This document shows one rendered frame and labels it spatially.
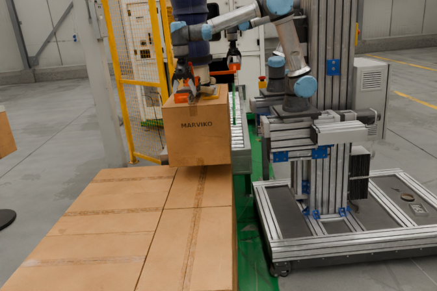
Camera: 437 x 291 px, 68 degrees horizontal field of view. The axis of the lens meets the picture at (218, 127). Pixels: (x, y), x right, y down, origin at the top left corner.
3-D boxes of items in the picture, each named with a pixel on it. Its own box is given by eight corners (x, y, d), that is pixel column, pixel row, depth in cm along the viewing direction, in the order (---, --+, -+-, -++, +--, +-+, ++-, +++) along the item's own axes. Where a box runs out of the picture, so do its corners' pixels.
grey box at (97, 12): (103, 37, 304) (97, 3, 295) (109, 37, 304) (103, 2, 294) (95, 38, 285) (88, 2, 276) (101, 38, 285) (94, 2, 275)
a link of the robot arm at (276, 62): (268, 78, 223) (267, 58, 218) (268, 75, 235) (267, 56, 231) (285, 77, 221) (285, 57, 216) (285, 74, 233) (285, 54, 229)
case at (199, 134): (182, 135, 265) (176, 87, 252) (231, 132, 263) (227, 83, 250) (169, 167, 208) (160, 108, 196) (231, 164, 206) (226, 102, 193)
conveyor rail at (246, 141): (238, 99, 471) (238, 86, 465) (242, 99, 470) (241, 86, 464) (246, 171, 253) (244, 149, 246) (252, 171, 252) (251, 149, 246)
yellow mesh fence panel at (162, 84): (127, 162, 389) (90, -29, 322) (134, 159, 396) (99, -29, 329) (176, 180, 335) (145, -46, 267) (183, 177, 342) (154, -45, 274)
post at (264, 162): (262, 180, 321) (257, 80, 288) (269, 180, 320) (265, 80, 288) (263, 183, 314) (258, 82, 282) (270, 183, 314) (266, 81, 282)
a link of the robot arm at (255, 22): (313, 11, 205) (240, 36, 217) (311, 11, 215) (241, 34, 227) (309, -8, 202) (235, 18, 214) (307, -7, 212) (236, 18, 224)
